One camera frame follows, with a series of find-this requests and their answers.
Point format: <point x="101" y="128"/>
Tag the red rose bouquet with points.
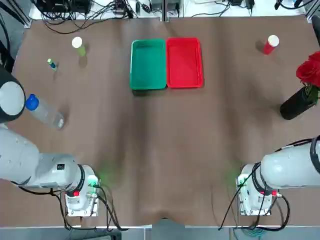
<point x="310" y="70"/>

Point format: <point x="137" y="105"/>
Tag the black electronic device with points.
<point x="65" y="6"/>

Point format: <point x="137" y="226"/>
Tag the small green blue block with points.
<point x="52" y="64"/>

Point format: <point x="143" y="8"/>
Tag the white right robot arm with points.
<point x="287" y="167"/>

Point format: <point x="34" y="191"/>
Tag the red plastic tray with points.
<point x="185" y="62"/>

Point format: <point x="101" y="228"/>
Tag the clear bottle blue cap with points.
<point x="45" y="112"/>

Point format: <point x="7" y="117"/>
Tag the grey box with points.
<point x="160" y="5"/>

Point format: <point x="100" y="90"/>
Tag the black cylindrical vase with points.
<point x="295" y="106"/>

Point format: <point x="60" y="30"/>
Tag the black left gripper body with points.
<point x="6" y="57"/>

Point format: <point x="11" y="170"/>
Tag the green paper cup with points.
<point x="80" y="47"/>

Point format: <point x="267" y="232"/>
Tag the green plastic tray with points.
<point x="147" y="65"/>

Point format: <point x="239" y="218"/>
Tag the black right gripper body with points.
<point x="317" y="30"/>

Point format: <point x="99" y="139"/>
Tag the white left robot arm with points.
<point x="20" y="155"/>

